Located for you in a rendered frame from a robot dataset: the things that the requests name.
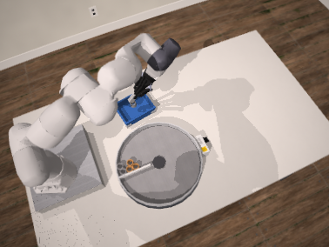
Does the blue crate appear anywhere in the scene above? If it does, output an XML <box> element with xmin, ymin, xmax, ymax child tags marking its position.
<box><xmin>117</xmin><ymin>94</ymin><xmax>156</xmax><ymax>128</ymax></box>

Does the grey round table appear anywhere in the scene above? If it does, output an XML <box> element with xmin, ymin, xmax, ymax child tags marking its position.
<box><xmin>115</xmin><ymin>122</ymin><xmax>210</xmax><ymax>209</ymax></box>

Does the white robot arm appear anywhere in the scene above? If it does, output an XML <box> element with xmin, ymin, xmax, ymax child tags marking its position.
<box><xmin>9</xmin><ymin>33</ymin><xmax>181</xmax><ymax>193</ymax></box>

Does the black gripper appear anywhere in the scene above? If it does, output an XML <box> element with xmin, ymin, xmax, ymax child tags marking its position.
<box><xmin>128</xmin><ymin>71</ymin><xmax>156</xmax><ymax>103</ymax></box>

